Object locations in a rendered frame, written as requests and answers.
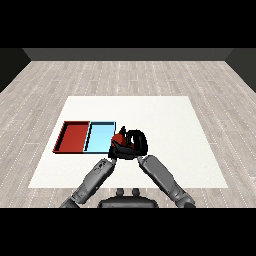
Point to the light blue shallow open box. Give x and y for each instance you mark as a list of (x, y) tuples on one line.
[(99, 136)]

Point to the red shallow open box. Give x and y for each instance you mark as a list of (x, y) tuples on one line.
[(72, 136)]

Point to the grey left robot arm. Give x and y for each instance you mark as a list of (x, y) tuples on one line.
[(95, 180)]

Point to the red can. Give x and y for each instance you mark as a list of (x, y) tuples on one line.
[(117, 138)]

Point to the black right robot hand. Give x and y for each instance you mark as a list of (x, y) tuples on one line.
[(141, 143)]

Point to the dark grey robot body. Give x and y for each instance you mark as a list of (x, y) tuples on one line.
[(128, 202)]

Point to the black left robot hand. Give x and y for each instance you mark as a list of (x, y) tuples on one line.
[(120, 153)]

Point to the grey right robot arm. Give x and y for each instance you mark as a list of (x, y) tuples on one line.
[(165, 178)]

